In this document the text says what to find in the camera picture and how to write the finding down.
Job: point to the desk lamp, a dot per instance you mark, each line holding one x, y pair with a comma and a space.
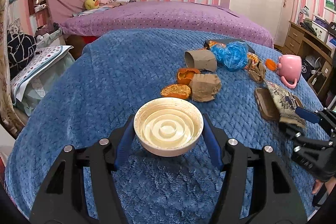
304, 12

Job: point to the black white patterned cloth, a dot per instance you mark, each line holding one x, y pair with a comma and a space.
19, 50

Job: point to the cream wardrobe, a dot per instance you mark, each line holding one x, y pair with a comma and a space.
257, 16

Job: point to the white storage box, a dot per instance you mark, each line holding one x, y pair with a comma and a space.
321, 29

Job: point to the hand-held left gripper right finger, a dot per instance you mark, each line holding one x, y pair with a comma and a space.
211, 145

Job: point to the white ridged bowl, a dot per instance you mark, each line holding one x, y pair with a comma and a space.
168, 129

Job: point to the yellow duck plush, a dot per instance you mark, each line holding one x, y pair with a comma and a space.
91, 2

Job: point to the black phone case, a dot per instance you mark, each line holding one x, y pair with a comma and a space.
250, 49

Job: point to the polka dot cushion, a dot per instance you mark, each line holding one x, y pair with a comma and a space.
39, 61

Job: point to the pile of clothes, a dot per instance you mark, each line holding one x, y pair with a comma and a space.
115, 1

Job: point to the person's right hand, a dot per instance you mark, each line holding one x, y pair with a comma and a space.
319, 186

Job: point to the patterned foil wrapper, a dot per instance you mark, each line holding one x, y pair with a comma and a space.
282, 100

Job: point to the blue fleece blanket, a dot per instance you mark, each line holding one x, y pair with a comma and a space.
105, 82

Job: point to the flat orange peel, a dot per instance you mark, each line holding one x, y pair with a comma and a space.
176, 90

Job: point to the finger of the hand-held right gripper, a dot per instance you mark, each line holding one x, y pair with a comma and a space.
291, 130
307, 115

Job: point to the small wall picture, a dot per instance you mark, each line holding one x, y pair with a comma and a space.
331, 2

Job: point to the cupped orange peel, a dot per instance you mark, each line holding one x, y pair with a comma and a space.
183, 77

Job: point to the pink mug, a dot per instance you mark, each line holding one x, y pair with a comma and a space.
290, 66

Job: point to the wooden desk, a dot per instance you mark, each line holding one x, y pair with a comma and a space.
294, 37

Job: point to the blue plastic bag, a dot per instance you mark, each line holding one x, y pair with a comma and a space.
231, 54

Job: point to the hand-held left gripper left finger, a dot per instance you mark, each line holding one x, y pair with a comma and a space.
123, 145

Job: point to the white power strip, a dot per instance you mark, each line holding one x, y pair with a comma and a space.
40, 7

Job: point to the crumpled brown paper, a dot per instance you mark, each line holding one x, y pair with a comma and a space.
256, 73

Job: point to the crushed cardboard tube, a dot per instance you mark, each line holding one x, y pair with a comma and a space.
204, 87

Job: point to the purple dotted bed cover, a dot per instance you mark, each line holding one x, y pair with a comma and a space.
170, 16

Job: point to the round cardboard tube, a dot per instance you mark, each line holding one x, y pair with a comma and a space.
202, 60

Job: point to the small orange peel piece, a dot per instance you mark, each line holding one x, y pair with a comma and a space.
271, 64

